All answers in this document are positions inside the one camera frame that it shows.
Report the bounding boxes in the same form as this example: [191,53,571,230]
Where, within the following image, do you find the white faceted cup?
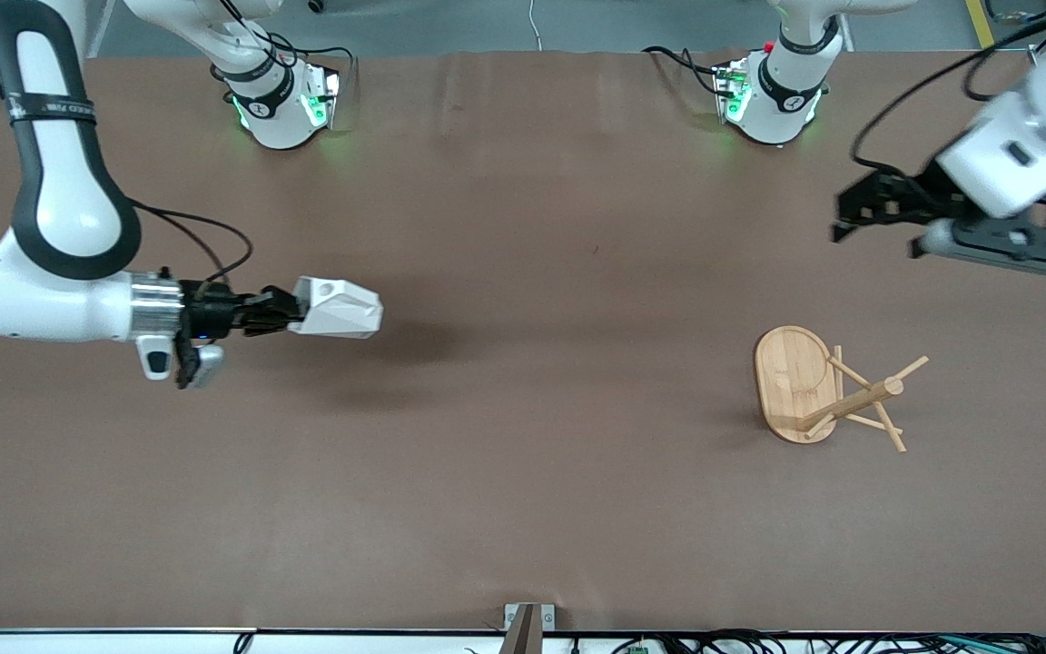
[287,275,386,341]

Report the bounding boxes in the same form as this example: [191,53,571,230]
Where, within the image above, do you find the wooden cup rack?
[753,325,931,454]

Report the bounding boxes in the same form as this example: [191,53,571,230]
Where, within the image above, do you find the brown table cover sheet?
[0,47,1046,635]

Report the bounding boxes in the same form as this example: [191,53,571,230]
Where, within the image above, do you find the black left base cable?
[641,45,725,99]

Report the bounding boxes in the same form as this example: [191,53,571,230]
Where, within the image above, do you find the black base cable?
[641,45,725,99]
[214,0,359,103]

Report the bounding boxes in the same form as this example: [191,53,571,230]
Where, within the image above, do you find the black right base cable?
[214,0,359,103]

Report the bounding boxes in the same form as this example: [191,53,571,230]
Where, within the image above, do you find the grey metal camera bracket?
[502,603,558,654]

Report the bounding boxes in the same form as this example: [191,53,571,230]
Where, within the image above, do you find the black cable bundle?
[612,629,1046,654]

